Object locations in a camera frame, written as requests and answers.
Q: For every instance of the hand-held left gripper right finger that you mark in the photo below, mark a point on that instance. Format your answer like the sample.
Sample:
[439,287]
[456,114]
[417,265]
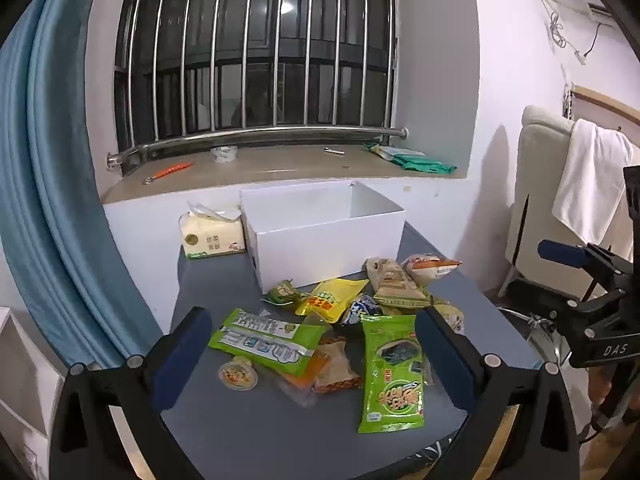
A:
[445,360]

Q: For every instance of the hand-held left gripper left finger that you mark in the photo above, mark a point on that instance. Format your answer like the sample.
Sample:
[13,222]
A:
[180,360]

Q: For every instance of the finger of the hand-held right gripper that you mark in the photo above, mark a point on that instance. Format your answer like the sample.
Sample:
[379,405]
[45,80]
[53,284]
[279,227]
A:
[562,252]

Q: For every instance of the pale snack packet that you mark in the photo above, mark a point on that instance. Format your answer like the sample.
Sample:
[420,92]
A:
[450,315]

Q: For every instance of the green seaweed snack packet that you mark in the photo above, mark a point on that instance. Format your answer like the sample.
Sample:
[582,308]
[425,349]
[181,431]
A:
[395,380]

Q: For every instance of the jelly cup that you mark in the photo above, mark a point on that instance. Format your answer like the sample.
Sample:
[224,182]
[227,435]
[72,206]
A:
[237,375]

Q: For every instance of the long green snack packet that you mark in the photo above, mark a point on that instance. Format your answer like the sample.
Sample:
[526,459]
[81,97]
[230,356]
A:
[265,342]

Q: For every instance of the beige and green snack packet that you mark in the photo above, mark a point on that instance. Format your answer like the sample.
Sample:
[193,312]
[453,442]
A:
[395,282]

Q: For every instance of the clear orange bread packet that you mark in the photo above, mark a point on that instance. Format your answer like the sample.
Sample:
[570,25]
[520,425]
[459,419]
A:
[430,267]

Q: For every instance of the blue and white snack packet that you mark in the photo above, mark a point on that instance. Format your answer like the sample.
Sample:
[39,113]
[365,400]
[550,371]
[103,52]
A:
[361,309]

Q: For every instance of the beige packet with orange trim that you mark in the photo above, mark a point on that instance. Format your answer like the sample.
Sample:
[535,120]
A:
[337,367]

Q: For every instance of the clear orange snack packet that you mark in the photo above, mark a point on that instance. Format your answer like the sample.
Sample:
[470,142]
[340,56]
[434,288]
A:
[300,385]

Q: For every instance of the small green snack packet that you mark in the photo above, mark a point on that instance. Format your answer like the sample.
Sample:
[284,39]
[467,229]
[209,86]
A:
[284,292]

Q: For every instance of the yellow snack packet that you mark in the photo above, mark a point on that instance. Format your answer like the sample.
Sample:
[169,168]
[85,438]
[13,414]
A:
[330,297]

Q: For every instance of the white cardboard box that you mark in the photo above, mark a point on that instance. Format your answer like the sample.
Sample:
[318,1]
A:
[320,247]

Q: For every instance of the person's right hand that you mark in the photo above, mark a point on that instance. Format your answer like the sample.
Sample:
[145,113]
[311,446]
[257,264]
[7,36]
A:
[599,385]

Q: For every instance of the white chair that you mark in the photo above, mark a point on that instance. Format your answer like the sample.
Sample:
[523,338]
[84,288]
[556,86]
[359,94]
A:
[537,185]

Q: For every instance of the white towel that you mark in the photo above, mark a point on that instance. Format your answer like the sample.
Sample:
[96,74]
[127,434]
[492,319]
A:
[590,185]

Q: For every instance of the yellow tissue pack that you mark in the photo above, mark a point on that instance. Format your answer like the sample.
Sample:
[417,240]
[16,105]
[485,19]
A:
[212,237]

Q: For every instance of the white shelf unit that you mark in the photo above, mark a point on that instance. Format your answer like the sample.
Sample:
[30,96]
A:
[25,400]

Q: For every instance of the green packets on sill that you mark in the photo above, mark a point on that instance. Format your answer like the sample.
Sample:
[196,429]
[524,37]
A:
[415,160]

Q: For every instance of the orange pen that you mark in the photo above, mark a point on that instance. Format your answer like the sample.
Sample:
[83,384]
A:
[172,170]

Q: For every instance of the clear tape roll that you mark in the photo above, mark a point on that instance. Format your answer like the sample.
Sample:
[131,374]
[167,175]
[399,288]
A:
[224,154]

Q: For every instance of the blue curtain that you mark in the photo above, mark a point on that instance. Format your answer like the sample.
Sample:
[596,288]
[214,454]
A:
[60,185]

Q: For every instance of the small white stick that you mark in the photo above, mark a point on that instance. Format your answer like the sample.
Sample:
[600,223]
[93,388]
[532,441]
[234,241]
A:
[333,150]

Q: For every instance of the metal window grille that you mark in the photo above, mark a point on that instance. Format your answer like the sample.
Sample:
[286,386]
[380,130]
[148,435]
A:
[250,132]

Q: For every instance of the air conditioner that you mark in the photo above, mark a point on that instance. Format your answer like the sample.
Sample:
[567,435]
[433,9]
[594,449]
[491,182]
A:
[600,12]

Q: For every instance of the wooden frame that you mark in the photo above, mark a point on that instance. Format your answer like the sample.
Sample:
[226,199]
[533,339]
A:
[605,102]

